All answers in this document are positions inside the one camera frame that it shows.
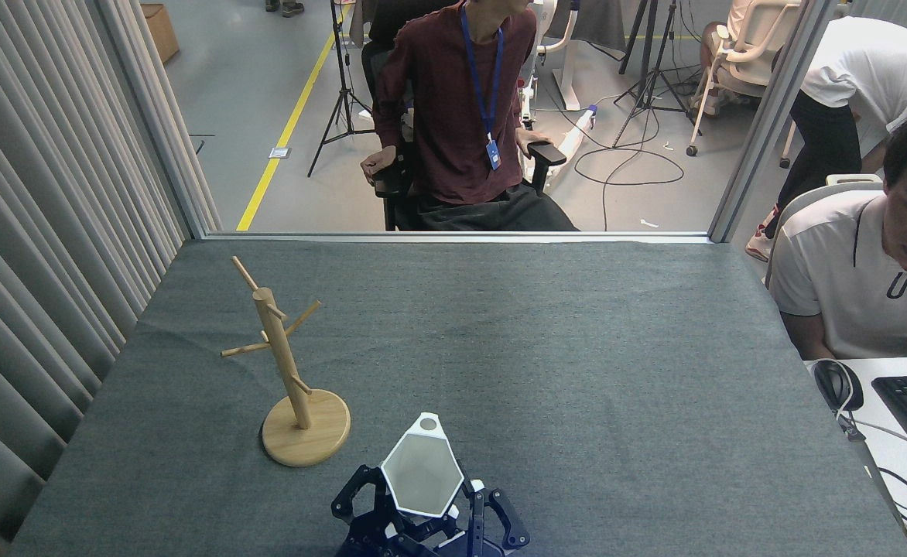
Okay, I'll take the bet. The black tripod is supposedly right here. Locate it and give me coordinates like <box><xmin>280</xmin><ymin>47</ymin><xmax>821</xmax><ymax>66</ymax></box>
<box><xmin>307</xmin><ymin>0</ymin><xmax>381</xmax><ymax>178</ymax></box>
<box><xmin>612</xmin><ymin>0</ymin><xmax>703</xmax><ymax>149</ymax></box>

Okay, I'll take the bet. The person's right hand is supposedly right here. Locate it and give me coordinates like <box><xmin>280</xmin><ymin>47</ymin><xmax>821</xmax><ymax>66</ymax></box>
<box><xmin>361</xmin><ymin>147</ymin><xmax>398</xmax><ymax>184</ymax></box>

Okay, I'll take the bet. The white desk cable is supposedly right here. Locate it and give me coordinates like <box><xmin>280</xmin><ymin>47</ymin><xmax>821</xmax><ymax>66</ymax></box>
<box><xmin>839</xmin><ymin>370</ymin><xmax>907</xmax><ymax>515</ymax></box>

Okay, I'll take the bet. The white office chair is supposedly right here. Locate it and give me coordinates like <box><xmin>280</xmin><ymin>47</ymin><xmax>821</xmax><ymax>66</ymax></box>
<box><xmin>686</xmin><ymin>0</ymin><xmax>849</xmax><ymax>167</ymax></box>

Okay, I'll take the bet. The wooden cup rack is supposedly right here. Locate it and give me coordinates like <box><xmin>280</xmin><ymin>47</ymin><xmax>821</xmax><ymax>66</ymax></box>
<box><xmin>221</xmin><ymin>256</ymin><xmax>351</xmax><ymax>468</ymax></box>

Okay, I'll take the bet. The cardboard box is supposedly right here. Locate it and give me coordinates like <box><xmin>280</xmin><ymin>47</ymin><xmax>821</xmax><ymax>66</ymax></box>
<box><xmin>141</xmin><ymin>4</ymin><xmax>180</xmax><ymax>64</ymax></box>

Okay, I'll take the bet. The grey desk chair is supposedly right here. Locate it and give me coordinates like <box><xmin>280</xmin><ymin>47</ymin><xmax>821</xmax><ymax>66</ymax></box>
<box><xmin>763</xmin><ymin>173</ymin><xmax>885</xmax><ymax>289</ymax></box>

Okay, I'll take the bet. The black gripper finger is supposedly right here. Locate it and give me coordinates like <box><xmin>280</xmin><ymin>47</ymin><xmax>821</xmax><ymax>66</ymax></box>
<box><xmin>460</xmin><ymin>480</ymin><xmax>532</xmax><ymax>555</ymax></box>
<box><xmin>330</xmin><ymin>464</ymin><xmax>392</xmax><ymax>535</ymax></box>

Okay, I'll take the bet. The white hexagonal cup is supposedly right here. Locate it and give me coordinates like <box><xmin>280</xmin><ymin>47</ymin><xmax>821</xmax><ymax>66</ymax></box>
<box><xmin>380</xmin><ymin>412</ymin><xmax>467</xmax><ymax>519</ymax></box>

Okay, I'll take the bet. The white desk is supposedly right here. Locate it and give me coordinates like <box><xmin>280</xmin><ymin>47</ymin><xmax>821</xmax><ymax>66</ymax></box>
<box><xmin>805</xmin><ymin>356</ymin><xmax>907</xmax><ymax>557</ymax></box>

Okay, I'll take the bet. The silver frame post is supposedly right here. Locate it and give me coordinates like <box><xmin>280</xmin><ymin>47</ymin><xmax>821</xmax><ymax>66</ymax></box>
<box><xmin>708</xmin><ymin>0</ymin><xmax>843</xmax><ymax>244</ymax></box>
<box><xmin>94</xmin><ymin>0</ymin><xmax>211</xmax><ymax>239</ymax></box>

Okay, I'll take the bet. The blue lanyard with badge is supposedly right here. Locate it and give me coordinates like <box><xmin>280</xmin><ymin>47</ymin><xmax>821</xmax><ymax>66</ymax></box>
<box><xmin>459</xmin><ymin>3</ymin><xmax>506</xmax><ymax>172</ymax></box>

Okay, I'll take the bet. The person's left hand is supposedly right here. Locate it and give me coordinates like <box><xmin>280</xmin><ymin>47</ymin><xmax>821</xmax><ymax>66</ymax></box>
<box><xmin>515</xmin><ymin>128</ymin><xmax>554</xmax><ymax>156</ymax></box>

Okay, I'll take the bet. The black floor cable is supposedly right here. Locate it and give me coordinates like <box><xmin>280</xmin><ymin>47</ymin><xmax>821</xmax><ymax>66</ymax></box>
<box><xmin>554</xmin><ymin>77</ymin><xmax>686</xmax><ymax>233</ymax></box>

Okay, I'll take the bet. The black computer mouse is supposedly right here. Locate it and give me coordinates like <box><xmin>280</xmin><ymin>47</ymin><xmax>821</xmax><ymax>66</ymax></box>
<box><xmin>813</xmin><ymin>359</ymin><xmax>864</xmax><ymax>414</ymax></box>

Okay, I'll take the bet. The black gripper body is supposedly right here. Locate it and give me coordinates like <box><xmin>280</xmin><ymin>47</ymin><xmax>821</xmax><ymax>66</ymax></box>
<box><xmin>336</xmin><ymin>511</ymin><xmax>470</xmax><ymax>557</ymax></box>

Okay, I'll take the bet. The grey pleated curtain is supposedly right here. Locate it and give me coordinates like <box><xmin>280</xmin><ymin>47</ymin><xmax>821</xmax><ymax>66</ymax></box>
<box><xmin>844</xmin><ymin>0</ymin><xmax>907</xmax><ymax>32</ymax></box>
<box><xmin>0</xmin><ymin>0</ymin><xmax>222</xmax><ymax>557</ymax></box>

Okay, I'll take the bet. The grey table cloth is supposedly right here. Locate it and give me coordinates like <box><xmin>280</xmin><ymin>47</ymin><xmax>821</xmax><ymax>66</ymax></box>
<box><xmin>6</xmin><ymin>238</ymin><xmax>907</xmax><ymax>557</ymax></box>

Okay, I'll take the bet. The white stand on wheels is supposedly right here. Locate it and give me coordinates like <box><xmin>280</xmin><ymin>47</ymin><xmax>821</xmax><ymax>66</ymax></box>
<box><xmin>519</xmin><ymin>0</ymin><xmax>601</xmax><ymax>188</ymax></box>

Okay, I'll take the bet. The black office chair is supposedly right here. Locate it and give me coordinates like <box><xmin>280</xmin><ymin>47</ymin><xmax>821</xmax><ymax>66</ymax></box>
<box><xmin>361</xmin><ymin>0</ymin><xmax>569</xmax><ymax>232</ymax></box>

